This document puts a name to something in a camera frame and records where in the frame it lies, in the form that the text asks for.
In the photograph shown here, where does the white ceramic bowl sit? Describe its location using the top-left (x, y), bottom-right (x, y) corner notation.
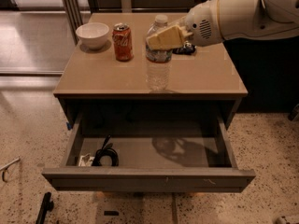
top-left (76, 22), bottom-right (109, 49)

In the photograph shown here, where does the coiled black cable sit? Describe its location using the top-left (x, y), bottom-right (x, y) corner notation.
top-left (92, 133), bottom-right (120, 167)

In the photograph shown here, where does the grey cabinet with counter top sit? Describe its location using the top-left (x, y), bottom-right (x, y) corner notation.
top-left (53, 13), bottom-right (248, 122)

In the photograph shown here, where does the open grey top drawer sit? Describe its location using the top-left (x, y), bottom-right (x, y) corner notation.
top-left (42, 111), bottom-right (255, 192)

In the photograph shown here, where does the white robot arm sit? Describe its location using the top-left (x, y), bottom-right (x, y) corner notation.
top-left (146, 0), bottom-right (299, 50)

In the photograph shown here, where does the dark blue chip bag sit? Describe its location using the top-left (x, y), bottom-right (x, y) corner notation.
top-left (173, 41), bottom-right (196, 55)

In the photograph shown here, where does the clear plastic water bottle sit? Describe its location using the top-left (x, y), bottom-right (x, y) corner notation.
top-left (146, 14), bottom-right (172, 91)

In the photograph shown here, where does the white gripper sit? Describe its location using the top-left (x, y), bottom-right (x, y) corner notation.
top-left (146, 0), bottom-right (223, 50)

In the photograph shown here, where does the orange soda can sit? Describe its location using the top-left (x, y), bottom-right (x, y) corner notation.
top-left (112, 23), bottom-right (134, 62)

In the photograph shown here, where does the metal rod on floor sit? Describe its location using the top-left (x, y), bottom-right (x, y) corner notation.
top-left (0, 157), bottom-right (21, 182)

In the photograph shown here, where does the small white packet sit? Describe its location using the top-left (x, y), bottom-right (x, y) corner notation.
top-left (78, 154), bottom-right (94, 167)

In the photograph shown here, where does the metal window frame rail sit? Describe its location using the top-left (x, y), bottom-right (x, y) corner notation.
top-left (57, 0), bottom-right (250, 25)

